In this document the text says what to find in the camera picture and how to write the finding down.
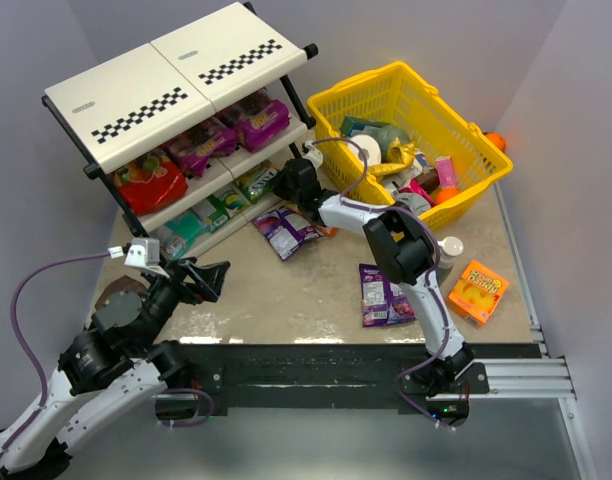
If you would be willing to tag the green lime candy bag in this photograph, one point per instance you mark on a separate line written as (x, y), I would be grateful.
(218, 208)

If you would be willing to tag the clear pump soap bottle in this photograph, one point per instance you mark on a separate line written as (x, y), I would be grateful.
(451, 248)

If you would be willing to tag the pink box in basket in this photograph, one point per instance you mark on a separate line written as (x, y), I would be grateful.
(446, 172)

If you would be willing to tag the orange fruit in basket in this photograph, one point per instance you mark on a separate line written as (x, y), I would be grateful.
(445, 194)

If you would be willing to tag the red fruit candy bag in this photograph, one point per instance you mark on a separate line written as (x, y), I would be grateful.
(150, 183)

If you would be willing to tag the teal candy bag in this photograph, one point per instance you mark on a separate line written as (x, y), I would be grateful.
(178, 235)

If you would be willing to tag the gold foil bag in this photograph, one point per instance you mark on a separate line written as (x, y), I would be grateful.
(399, 157)

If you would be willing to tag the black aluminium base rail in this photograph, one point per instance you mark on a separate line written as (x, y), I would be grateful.
(346, 376)

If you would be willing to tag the orange ball behind basket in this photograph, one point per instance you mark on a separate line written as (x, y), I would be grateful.
(497, 140)

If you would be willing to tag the orange candy bag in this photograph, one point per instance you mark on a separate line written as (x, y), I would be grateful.
(328, 231)

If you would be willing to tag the yellow plastic shopping basket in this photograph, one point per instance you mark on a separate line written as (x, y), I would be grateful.
(398, 96)

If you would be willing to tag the magenta grape candy bag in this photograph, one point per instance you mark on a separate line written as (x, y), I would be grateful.
(256, 119)

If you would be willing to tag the orange sponge box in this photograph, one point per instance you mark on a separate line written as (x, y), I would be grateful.
(477, 294)

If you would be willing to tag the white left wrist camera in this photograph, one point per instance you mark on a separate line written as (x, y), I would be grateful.
(142, 254)

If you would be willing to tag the cream black tiered shelf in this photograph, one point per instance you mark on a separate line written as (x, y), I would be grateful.
(124, 107)

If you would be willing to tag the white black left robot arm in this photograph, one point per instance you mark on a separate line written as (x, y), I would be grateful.
(112, 366)

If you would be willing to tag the green fruit candy bag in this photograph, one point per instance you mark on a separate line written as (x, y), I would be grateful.
(258, 182)

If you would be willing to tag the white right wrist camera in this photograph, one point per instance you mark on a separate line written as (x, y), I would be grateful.
(313, 154)

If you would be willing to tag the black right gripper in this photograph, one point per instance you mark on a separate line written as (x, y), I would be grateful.
(290, 178)

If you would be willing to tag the green brown round tin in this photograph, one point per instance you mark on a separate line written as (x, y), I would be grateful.
(124, 283)

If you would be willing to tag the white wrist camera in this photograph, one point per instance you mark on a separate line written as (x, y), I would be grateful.
(142, 254)
(313, 154)

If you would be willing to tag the white toilet paper roll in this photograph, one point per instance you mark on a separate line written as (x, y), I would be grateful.
(365, 149)

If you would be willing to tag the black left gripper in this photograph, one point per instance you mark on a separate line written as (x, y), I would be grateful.
(187, 279)

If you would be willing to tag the purple candy bag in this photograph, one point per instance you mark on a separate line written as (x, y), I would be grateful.
(285, 230)
(383, 303)

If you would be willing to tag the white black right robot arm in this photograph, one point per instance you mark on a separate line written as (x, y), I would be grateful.
(405, 251)

